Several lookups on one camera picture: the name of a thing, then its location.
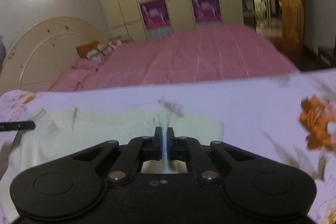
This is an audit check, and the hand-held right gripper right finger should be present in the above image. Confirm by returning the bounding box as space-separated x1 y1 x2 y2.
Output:
167 127 263 183

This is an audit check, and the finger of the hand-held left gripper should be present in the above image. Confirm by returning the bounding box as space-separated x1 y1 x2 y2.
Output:
0 121 36 132

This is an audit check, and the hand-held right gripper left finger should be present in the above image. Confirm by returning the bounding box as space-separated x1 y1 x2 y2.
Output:
71 126 164 183

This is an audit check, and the white knit sweater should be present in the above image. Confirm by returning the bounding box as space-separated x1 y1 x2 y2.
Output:
8 106 224 174

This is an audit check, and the cream round headboard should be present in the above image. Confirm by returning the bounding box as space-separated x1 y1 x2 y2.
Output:
0 16 109 96

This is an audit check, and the floral lilac bed sheet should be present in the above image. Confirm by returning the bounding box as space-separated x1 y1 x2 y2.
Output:
0 70 336 224

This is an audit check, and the pink striped bed cover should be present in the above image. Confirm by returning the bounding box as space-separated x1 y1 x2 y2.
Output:
49 24 300 92

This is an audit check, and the orange patterned pillow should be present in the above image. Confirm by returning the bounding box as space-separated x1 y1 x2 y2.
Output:
76 39 122 61

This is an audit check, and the white stair railing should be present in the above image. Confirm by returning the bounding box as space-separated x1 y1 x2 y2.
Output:
256 0 272 30

